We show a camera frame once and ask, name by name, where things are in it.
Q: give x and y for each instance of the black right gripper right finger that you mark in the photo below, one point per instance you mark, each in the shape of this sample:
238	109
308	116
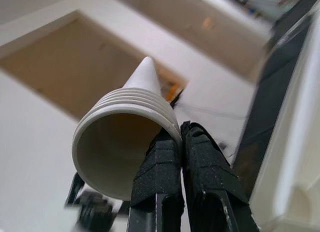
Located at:
210	177

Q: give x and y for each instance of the black tablecloth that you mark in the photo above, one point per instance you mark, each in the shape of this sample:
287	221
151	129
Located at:
275	79

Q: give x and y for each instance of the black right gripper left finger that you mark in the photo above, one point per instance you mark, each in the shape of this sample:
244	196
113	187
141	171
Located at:
157	182

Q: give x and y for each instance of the white plastic table leg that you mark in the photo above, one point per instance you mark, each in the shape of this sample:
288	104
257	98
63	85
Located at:
120	109

